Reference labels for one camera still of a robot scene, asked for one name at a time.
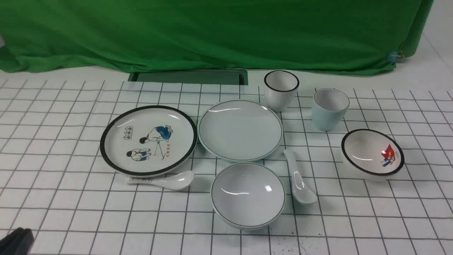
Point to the white spoon with patterned handle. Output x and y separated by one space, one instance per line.
176 182

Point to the green backdrop cloth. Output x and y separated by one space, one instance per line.
347 37

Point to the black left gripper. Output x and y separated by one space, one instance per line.
18 242

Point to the plain white ceramic spoon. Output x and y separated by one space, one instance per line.
300 190

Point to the blue binder clip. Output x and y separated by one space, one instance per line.
396 57

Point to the pale blue plate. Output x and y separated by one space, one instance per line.
240 131

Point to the white cup with black rim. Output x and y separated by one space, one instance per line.
280 89

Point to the pale blue bowl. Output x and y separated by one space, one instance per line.
247 196

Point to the white plate with cartoon figures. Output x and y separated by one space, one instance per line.
148 141

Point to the white bowl with red flag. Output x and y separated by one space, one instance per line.
371 155

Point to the pale blue cup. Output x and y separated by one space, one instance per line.
328 108

